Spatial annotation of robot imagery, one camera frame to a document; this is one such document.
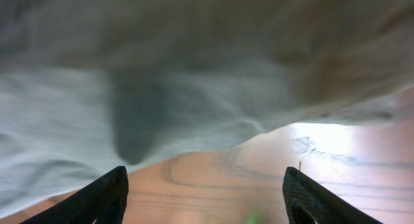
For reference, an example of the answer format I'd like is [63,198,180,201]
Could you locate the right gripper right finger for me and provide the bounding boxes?
[282,167,381,224]

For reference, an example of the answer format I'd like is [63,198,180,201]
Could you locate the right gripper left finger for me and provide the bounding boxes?
[21,166,129,224]

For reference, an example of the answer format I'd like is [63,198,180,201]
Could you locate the khaki green shorts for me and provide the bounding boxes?
[1,0,413,217]

